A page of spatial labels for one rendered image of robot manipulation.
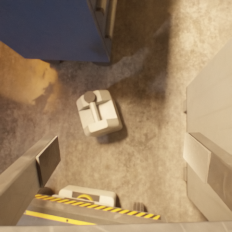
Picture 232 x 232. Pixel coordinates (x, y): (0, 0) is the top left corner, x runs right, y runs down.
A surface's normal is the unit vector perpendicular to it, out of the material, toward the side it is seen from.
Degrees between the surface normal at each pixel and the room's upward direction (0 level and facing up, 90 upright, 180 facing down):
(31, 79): 0
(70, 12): 90
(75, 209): 0
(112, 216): 0
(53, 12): 90
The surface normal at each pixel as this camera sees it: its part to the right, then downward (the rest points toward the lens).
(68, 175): -0.14, -0.15
